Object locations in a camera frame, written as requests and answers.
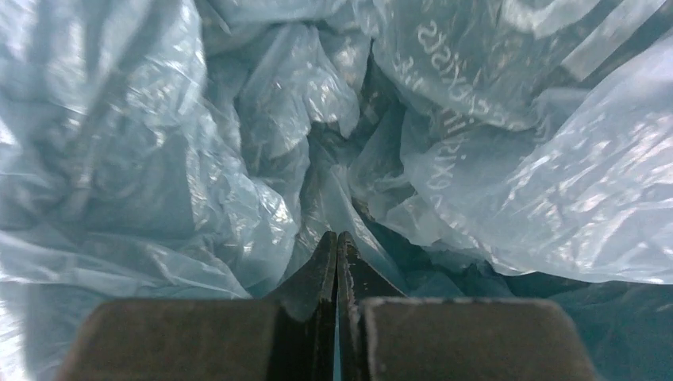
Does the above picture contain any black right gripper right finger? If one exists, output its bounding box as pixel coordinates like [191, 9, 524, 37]
[336, 232, 598, 381]

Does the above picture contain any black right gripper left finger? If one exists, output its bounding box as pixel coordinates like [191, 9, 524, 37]
[56, 232, 337, 380]

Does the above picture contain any light blue plastic trash bag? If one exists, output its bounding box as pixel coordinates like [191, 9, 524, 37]
[1, 1, 672, 380]

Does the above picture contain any teal plastic trash bin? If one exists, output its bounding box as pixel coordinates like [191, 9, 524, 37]
[364, 217, 672, 380]

